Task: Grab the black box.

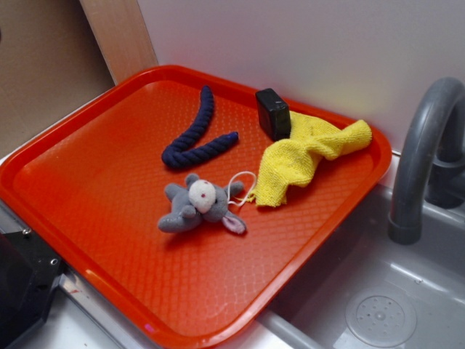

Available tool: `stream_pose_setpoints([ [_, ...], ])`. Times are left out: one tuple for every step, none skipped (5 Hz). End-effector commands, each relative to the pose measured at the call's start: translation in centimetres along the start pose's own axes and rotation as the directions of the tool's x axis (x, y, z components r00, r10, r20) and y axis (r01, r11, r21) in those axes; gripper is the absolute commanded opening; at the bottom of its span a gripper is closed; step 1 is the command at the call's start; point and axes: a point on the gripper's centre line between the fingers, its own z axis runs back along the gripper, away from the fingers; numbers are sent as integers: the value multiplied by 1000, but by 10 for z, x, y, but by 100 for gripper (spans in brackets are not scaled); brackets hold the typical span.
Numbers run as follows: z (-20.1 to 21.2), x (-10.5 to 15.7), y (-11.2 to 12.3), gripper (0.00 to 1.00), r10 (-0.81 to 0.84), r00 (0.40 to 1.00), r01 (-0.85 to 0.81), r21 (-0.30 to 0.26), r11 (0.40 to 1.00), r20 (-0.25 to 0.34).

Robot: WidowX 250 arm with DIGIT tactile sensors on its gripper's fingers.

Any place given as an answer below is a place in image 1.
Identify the black box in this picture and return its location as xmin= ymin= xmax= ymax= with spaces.
xmin=255 ymin=88 xmax=291 ymax=141

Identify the grey plush mouse toy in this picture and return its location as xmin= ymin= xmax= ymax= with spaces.
xmin=158 ymin=173 xmax=246 ymax=235

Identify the yellow cloth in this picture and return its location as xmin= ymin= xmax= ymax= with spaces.
xmin=248 ymin=112 xmax=372 ymax=208

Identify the orange plastic tray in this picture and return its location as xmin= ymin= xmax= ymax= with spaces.
xmin=1 ymin=65 xmax=392 ymax=348

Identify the grey toy sink basin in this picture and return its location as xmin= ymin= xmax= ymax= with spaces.
xmin=259 ymin=186 xmax=464 ymax=348

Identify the wooden board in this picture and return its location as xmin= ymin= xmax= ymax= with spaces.
xmin=80 ymin=0 xmax=158 ymax=84

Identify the grey toy faucet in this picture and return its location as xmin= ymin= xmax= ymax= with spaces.
xmin=388 ymin=77 xmax=464 ymax=245

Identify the dark blue rope toy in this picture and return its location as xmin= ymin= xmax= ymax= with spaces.
xmin=161 ymin=86 xmax=239 ymax=169

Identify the black metal bracket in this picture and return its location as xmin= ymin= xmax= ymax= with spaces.
xmin=1 ymin=231 xmax=64 ymax=348

